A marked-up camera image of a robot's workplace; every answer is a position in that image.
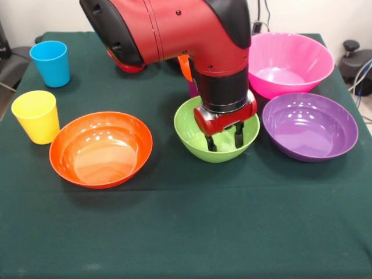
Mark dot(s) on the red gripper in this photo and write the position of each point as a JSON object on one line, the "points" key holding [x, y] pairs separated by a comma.
{"points": [[226, 122]]}

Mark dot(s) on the green bowl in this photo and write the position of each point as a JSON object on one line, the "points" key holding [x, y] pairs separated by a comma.
{"points": [[189, 133]]}

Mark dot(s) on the purple plastic cup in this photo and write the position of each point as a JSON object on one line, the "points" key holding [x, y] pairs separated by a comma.
{"points": [[192, 90]]}

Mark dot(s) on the small orange bowl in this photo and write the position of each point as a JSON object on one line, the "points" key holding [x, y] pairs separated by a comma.
{"points": [[186, 68]]}

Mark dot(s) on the purple bowl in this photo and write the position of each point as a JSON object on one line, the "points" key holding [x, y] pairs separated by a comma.
{"points": [[308, 133]]}

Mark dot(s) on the large pink bowl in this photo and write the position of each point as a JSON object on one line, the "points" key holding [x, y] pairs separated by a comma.
{"points": [[290, 75]]}

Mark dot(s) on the small red bowl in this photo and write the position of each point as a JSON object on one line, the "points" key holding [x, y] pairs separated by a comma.
{"points": [[129, 69]]}

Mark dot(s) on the blue plastic cup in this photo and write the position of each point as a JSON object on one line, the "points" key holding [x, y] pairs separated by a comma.
{"points": [[53, 72]]}

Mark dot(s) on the dark green table cloth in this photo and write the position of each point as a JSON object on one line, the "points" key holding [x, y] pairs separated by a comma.
{"points": [[186, 218]]}

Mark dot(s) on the large orange bowl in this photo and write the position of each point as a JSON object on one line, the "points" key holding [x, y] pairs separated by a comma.
{"points": [[98, 151]]}

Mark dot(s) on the black equipment with knob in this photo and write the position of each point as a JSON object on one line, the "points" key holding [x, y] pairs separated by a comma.
{"points": [[353, 67]]}

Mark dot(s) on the yellow plastic cup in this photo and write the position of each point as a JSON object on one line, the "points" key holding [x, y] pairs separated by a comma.
{"points": [[36, 128]]}

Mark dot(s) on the black chair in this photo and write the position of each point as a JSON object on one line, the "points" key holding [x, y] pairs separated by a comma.
{"points": [[13, 67]]}

